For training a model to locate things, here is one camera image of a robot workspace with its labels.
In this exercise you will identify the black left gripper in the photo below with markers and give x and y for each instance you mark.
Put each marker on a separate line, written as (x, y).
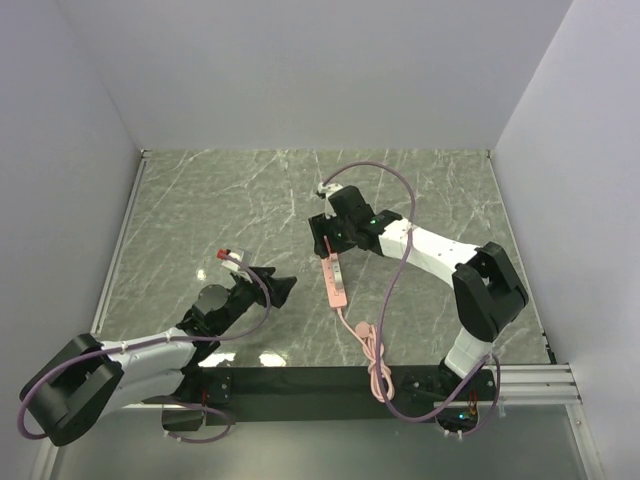
(279, 287)

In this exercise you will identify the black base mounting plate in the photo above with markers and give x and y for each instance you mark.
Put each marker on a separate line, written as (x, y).
(320, 395)

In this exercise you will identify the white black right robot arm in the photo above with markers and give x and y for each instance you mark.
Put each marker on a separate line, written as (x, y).
(489, 293)

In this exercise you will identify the red square plug adapter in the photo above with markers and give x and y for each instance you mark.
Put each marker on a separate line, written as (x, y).
(328, 246)

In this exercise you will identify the aluminium rail left edge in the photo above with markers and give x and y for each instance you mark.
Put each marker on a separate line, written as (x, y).
(105, 296)

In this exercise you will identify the pink power strip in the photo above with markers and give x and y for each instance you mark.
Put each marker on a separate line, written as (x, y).
(336, 299)

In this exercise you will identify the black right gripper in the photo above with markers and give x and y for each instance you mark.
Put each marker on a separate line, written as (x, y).
(320, 226)

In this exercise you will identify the aluminium rail frame front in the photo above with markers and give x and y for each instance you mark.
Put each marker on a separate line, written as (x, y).
(518, 383)

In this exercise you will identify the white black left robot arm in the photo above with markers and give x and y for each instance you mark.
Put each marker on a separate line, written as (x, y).
(89, 379)

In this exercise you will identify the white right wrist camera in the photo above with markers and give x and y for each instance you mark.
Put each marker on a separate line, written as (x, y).
(325, 191)

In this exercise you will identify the white square plug adapter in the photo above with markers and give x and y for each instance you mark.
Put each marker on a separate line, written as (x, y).
(337, 273)

